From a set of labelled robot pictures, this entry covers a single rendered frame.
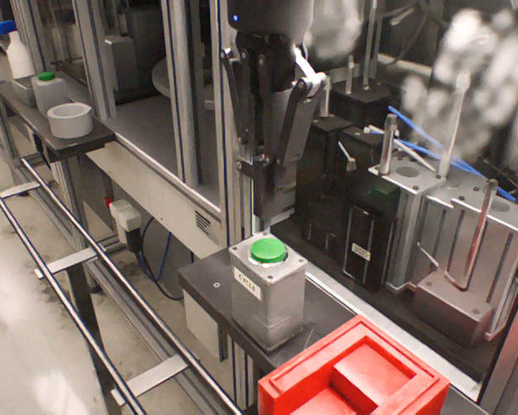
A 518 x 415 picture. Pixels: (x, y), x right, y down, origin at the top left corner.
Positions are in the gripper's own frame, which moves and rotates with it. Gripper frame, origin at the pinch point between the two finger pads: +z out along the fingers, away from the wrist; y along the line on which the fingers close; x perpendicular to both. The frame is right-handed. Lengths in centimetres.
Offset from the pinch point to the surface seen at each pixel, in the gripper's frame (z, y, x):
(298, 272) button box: 10.4, -3.8, -1.5
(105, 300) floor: 112, 117, -13
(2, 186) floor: 111, 238, -6
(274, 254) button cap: 8.4, -1.5, 0.1
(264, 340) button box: 19.3, -3.0, 2.8
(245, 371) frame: 58, 20, -11
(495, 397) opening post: 18.2, -25.2, -10.6
